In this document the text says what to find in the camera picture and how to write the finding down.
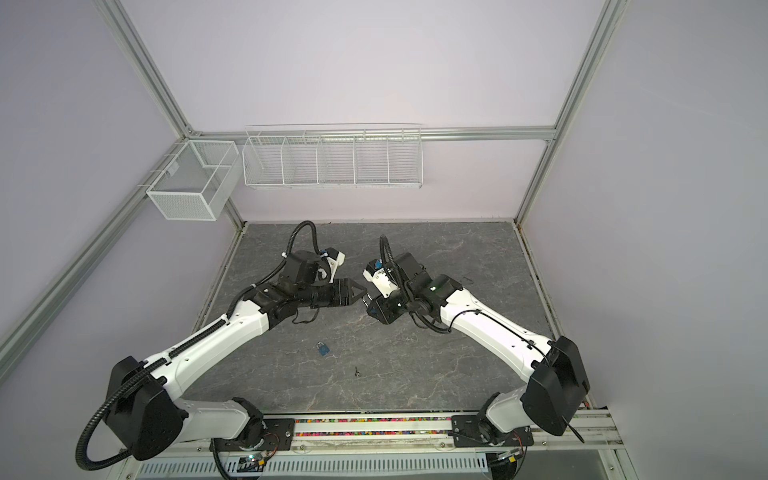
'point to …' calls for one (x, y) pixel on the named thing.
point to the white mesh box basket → (197, 181)
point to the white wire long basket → (334, 156)
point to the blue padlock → (322, 348)
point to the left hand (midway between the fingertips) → (360, 296)
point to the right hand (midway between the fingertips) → (375, 309)
